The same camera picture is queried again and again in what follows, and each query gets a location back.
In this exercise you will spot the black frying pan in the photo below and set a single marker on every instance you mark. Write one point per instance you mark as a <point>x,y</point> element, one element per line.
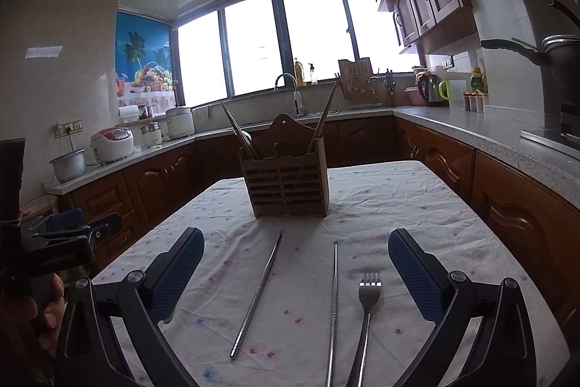
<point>562,69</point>

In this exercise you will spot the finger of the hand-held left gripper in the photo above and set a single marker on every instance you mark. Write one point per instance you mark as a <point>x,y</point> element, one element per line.
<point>104,226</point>

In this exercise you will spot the fruit and palm wall poster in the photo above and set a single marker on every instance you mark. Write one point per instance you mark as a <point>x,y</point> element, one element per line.
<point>145,51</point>

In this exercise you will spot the metal chopstick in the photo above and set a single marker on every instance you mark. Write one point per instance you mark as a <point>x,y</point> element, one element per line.
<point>256,298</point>
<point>334,301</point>

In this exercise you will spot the small white kitchen appliance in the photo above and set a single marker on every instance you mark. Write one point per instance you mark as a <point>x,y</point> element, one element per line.
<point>152,135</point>

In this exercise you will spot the floral white tablecloth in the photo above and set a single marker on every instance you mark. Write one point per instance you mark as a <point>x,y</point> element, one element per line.
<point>299,278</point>

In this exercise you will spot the wooden utensil holder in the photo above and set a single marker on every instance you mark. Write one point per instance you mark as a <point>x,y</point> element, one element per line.
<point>285,192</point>

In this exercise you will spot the wall power outlet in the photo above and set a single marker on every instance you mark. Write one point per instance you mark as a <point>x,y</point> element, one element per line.
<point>69,128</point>

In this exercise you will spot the wooden cutting board rack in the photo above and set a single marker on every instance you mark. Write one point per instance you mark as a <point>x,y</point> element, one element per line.
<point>355,76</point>

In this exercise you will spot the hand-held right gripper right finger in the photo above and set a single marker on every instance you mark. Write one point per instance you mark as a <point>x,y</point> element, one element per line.
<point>414,273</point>

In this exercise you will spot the metal spoon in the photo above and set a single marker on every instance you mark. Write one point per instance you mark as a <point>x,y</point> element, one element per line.
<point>247,138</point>

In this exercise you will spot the grey kitchen countertop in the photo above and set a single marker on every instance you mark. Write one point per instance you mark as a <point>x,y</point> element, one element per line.
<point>475,128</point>

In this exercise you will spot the wooden chopstick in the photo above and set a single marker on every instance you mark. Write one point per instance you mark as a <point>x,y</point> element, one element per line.
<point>329,108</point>
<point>319,126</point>
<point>233,119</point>
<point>251,149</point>

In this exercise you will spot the metal fork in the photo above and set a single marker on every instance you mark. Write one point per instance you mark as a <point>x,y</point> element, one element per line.
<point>369,292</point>

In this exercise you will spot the white and red rice cooker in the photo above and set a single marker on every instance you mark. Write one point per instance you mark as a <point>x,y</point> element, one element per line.
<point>112,144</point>

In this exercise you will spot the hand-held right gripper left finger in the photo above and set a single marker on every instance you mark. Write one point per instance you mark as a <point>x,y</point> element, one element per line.
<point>181,269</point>

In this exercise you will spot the black cooktop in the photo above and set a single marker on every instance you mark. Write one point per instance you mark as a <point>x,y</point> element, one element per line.
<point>553,140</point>

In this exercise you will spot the yellow dish soap bottle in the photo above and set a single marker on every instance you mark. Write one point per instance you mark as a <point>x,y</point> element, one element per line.
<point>299,74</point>

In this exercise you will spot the pink plastic container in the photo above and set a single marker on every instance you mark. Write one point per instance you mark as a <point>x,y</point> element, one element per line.
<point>413,96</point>

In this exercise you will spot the steel electric kettle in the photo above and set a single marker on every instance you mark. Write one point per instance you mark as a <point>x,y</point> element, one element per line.
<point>430,90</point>

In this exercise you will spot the red lidded spice jar set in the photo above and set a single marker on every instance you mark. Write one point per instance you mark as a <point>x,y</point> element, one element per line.
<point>474,102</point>

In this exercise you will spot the person's left hand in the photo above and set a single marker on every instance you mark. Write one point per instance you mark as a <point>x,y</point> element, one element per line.
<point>52,305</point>

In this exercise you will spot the clear pump dispenser bottle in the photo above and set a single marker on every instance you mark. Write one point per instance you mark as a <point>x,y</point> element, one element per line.
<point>312,76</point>

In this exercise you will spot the kitchen window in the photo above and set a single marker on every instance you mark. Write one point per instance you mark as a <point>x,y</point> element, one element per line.
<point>253,47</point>

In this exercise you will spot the metal inner pot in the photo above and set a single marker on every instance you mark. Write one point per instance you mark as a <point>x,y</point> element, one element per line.
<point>68,167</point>

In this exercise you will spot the chrome kitchen faucet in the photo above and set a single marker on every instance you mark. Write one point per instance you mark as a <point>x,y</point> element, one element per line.
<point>294,97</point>

